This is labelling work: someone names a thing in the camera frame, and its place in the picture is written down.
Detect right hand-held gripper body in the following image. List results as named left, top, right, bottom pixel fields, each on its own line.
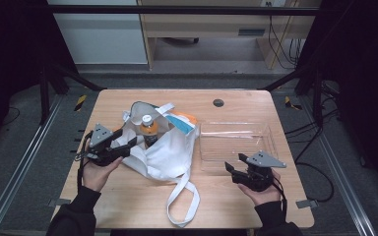
left=230, top=150, right=287, bottom=193

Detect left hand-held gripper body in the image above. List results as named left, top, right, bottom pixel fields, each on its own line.
left=79, top=123, right=121, bottom=167

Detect white colour-patched tote bag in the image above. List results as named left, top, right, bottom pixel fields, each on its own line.
left=112, top=100, right=202, bottom=229

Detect person's right hand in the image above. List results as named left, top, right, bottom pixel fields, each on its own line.
left=237, top=170, right=282, bottom=207

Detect person's left hand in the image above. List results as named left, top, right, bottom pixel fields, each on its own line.
left=82, top=156, right=125, bottom=193

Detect clear plastic container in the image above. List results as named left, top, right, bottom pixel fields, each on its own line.
left=198, top=121, right=279, bottom=174

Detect orange juice bottle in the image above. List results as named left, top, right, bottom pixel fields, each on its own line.
left=139, top=114, right=159, bottom=148

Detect yellow black floor tape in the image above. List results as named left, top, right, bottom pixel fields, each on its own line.
left=283, top=95, right=303, bottom=111
left=74, top=94, right=89, bottom=112

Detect black metal stand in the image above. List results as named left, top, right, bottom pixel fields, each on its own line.
left=38, top=61, right=108, bottom=126
left=258, top=61, right=325, bottom=130

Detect white cabinet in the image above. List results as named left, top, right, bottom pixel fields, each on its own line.
left=46, top=0, right=149, bottom=65

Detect wooden desk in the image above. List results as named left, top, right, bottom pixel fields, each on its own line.
left=137, top=0, right=323, bottom=71

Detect right hand-held gripper cable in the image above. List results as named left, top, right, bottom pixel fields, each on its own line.
left=270, top=176, right=289, bottom=219

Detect hand-held gripper cable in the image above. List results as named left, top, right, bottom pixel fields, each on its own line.
left=74, top=130, right=95, bottom=193
left=270, top=176, right=289, bottom=219

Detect left hand-held gripper cable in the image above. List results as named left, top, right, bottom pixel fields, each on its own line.
left=74, top=130, right=95, bottom=193

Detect grey table corner bracket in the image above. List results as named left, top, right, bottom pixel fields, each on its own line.
left=295, top=199, right=320, bottom=209
left=47, top=198, right=72, bottom=208

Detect black floor cable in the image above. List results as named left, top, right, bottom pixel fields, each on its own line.
left=283, top=107, right=337, bottom=204

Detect aluminium floor rail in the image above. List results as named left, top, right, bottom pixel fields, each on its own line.
left=0, top=93, right=64, bottom=236
left=299, top=94, right=378, bottom=236

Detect hanging black desk cables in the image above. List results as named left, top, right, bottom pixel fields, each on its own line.
left=267, top=1, right=305, bottom=71

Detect black horizontal frame bar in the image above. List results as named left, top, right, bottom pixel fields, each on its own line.
left=45, top=4, right=323, bottom=17

